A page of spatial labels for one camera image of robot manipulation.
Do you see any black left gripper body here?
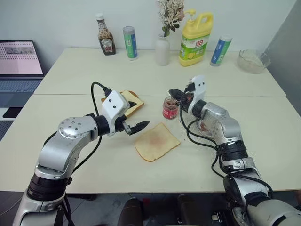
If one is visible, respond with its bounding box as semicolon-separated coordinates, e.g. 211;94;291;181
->
112;115;132;137

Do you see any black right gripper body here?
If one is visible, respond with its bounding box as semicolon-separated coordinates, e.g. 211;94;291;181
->
180;82;196;112

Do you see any plain bread slice brown crust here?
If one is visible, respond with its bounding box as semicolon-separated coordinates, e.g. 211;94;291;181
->
101;89;145;118

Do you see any glass jam jar red label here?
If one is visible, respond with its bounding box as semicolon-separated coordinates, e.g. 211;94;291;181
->
162;96;180;121

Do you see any bread slice with jam stain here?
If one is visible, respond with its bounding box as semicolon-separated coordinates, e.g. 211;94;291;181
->
134;122;182;163

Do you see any white ceramic vase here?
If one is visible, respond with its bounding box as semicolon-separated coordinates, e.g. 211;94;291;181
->
155;35;171;67

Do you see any yellow detergent pump bottle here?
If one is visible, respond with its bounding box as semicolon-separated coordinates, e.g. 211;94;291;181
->
178;9;214;67

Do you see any blue green labelled canister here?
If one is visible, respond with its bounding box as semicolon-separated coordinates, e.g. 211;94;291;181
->
122;26;139;62
209;34;234;67

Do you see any brown ketchup bottle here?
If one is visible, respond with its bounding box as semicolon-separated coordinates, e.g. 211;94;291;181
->
95;13;117;57

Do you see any clear glass bowl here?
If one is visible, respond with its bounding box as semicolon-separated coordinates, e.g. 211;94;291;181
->
237;49;271;74

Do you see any dried flower bouquet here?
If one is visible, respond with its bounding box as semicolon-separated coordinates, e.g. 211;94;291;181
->
156;0;185;38

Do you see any black phone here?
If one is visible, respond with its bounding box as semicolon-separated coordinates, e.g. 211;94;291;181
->
2;106;23;119

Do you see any grey keyboard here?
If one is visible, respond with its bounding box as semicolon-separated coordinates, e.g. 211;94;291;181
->
0;120;15;142

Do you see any open grey laptop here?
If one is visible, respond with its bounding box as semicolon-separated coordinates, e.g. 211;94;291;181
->
0;39;46;102

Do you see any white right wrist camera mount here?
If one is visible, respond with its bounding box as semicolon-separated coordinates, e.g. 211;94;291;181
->
187;75;208;112

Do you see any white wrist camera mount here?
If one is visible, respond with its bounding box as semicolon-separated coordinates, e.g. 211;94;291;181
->
187;75;208;112
101;90;130;137

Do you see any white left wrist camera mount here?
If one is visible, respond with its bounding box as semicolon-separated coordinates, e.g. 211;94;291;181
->
101;90;130;137

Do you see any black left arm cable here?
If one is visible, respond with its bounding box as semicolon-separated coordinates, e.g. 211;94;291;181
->
55;81;112;226

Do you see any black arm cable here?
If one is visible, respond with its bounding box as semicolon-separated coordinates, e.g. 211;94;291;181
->
55;81;112;226
179;103;275;201

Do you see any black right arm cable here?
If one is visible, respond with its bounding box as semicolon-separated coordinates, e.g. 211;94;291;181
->
179;103;275;201

